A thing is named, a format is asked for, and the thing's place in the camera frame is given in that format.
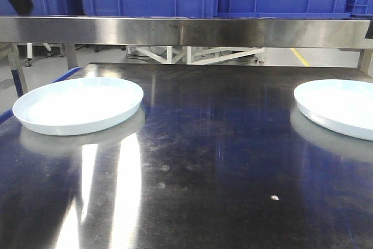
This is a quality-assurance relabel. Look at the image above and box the light blue plate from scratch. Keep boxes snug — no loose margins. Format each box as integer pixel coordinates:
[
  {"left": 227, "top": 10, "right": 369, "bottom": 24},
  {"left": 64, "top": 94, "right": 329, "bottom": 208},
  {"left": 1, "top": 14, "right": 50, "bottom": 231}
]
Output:
[
  {"left": 293, "top": 79, "right": 372, "bottom": 141},
  {"left": 12, "top": 77, "right": 144, "bottom": 136}
]

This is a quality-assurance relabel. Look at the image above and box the stainless steel shelf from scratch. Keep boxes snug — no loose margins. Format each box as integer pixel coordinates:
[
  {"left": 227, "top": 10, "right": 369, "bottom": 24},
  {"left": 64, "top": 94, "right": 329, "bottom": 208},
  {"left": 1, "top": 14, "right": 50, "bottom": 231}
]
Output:
[{"left": 1, "top": 16, "right": 372, "bottom": 78}]

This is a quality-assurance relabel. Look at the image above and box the white wheeled cart leg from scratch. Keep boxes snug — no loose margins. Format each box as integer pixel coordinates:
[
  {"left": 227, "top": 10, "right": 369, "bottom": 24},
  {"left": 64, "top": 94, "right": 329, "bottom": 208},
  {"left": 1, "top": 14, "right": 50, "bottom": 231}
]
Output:
[{"left": 24, "top": 43, "right": 52, "bottom": 67}]

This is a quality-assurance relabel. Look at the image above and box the white metal frame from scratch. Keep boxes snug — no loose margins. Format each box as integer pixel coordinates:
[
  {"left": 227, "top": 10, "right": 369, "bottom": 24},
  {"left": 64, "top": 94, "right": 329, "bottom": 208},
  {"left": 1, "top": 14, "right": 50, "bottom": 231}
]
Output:
[{"left": 126, "top": 45, "right": 265, "bottom": 65}]

